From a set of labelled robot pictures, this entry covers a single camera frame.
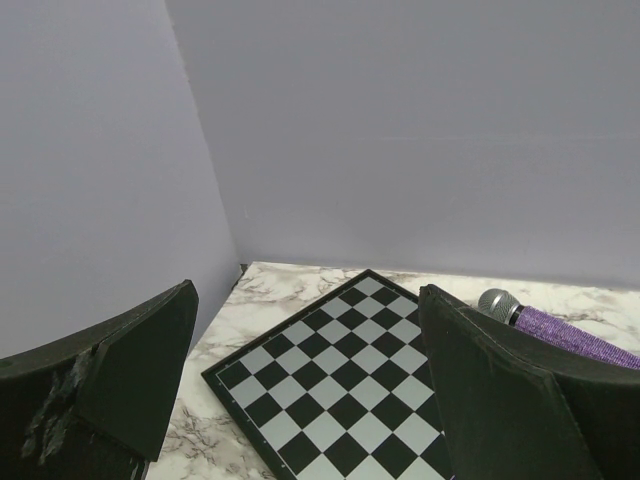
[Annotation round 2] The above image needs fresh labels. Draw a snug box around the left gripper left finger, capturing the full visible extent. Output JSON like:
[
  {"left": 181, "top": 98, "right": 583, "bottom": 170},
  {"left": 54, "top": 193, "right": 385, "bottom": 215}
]
[{"left": 1, "top": 280, "right": 199, "bottom": 479}]

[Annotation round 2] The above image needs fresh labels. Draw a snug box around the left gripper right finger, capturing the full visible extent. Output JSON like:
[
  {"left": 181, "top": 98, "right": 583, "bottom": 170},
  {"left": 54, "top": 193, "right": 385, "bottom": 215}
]
[{"left": 419, "top": 285, "right": 639, "bottom": 479}]

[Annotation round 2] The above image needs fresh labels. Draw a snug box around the purple glitter toy microphone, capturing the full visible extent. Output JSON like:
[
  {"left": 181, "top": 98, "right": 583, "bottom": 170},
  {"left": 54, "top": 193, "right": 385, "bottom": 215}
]
[{"left": 478, "top": 288, "right": 639, "bottom": 370}]

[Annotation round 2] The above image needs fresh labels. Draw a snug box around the black and silver chessboard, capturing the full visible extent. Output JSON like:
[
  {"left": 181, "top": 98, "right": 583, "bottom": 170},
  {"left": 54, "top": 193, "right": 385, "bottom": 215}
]
[{"left": 203, "top": 270, "right": 453, "bottom": 479}]

